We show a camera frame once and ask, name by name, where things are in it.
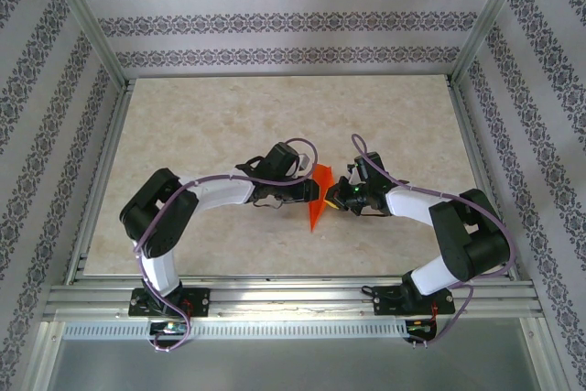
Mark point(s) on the orange paper sheet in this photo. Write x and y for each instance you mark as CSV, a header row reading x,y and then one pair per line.
x,y
318,210

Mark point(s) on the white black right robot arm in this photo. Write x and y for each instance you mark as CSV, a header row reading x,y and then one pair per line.
x,y
435,272

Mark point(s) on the small green circuit board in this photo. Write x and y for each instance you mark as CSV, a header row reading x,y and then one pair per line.
x,y
168,328
421,327

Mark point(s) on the grey metal panel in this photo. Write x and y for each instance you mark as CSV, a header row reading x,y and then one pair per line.
x,y
293,363

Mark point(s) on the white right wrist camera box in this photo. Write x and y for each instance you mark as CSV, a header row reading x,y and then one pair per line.
x,y
353,172

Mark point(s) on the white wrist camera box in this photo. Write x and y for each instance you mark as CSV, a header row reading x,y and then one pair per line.
x,y
353,172
303,162

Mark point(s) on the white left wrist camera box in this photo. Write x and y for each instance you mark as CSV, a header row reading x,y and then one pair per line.
x,y
303,162

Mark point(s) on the aluminium mounting rail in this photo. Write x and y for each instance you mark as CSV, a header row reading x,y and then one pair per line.
x,y
293,295

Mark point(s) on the aluminium table side rail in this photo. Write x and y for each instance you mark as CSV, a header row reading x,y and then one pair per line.
x,y
468,134
112,134

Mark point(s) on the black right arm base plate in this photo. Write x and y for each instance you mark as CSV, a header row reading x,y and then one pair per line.
x,y
389,304

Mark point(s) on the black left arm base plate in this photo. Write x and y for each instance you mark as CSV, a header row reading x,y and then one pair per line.
x,y
199,301

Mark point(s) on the aluminium frame post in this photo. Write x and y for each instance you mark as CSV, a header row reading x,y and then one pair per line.
x,y
490,15
85,15

